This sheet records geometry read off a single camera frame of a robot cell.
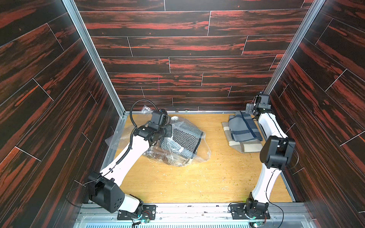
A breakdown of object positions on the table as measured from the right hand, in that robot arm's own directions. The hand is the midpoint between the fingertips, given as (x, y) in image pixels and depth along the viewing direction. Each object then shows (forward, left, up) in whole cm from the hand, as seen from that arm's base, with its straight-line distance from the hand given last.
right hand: (262, 107), depth 94 cm
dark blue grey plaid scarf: (-3, +8, -17) cm, 19 cm away
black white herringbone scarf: (-23, +51, -8) cm, 57 cm away
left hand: (-22, +61, +2) cm, 65 cm away
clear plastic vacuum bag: (-30, +69, -16) cm, 77 cm away
